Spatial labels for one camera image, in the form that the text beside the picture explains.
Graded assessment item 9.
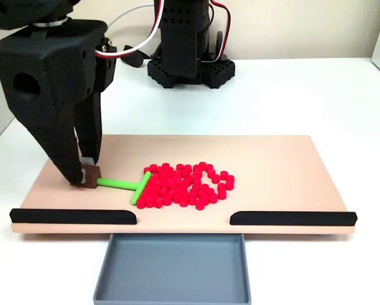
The red granule pile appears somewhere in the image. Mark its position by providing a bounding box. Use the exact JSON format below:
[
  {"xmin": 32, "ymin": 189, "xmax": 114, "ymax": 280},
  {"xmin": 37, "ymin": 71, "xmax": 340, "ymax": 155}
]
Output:
[{"xmin": 135, "ymin": 161, "xmax": 236, "ymax": 212}]

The beige flat board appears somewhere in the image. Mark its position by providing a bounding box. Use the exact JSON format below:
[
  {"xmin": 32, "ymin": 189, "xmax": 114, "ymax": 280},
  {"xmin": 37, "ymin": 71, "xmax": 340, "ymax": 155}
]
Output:
[{"xmin": 11, "ymin": 135, "xmax": 356, "ymax": 238}]

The black edge rail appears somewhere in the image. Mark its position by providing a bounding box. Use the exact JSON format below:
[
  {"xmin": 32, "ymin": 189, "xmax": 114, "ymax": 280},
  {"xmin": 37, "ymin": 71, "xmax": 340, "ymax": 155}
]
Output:
[
  {"xmin": 229, "ymin": 210, "xmax": 358, "ymax": 227},
  {"xmin": 9, "ymin": 208, "xmax": 137, "ymax": 226}
]

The black strap clamp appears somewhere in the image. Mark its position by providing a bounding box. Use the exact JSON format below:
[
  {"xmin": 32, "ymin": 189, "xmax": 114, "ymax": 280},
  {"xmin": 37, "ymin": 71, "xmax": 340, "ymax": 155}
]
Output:
[{"xmin": 117, "ymin": 44, "xmax": 151, "ymax": 68}]

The grey tray container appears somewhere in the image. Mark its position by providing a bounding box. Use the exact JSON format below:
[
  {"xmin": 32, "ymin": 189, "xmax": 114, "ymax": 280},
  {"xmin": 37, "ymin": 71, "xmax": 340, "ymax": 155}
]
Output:
[{"xmin": 93, "ymin": 233, "xmax": 252, "ymax": 305}]

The green T-shaped pusher tool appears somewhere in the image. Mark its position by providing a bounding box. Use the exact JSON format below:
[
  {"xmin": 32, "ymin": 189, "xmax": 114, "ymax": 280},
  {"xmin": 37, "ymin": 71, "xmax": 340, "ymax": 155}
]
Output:
[{"xmin": 71, "ymin": 164, "xmax": 153, "ymax": 206}]

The thin white cable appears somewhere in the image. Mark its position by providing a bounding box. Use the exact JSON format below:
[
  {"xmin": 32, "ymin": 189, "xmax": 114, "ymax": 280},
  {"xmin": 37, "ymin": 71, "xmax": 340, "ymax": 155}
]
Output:
[{"xmin": 106, "ymin": 3, "xmax": 156, "ymax": 29}]

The red white black servo cable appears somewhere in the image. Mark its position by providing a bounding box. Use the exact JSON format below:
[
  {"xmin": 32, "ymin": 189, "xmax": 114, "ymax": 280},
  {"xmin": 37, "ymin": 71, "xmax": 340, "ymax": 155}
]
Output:
[
  {"xmin": 93, "ymin": 0, "xmax": 166, "ymax": 60},
  {"xmin": 208, "ymin": 0, "xmax": 233, "ymax": 63}
]

